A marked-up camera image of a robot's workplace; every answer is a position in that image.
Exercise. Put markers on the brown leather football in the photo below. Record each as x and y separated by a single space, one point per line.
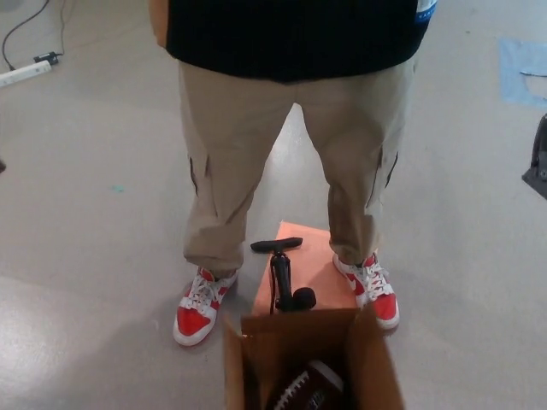
312 384

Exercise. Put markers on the black shirt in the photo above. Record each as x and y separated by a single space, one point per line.
290 34

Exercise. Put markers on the brown cardboard box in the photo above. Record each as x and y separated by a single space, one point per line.
299 337

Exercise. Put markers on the black power adapter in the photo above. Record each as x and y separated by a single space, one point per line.
45 58

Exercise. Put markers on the person right forearm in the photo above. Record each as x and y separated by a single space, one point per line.
157 21

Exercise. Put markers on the blue white badge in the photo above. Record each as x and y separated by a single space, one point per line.
425 8

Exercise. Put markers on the black hand air pump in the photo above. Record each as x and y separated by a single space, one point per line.
283 282

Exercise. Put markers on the blue floor tape patch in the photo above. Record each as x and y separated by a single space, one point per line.
510 72

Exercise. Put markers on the khaki cargo pants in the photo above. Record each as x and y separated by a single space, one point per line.
231 149

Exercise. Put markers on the white power strip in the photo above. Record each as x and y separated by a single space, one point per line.
23 73

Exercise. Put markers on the red white sneaker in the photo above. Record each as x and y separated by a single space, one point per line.
384 305
192 320

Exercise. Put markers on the orange flat board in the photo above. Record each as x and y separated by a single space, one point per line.
329 277

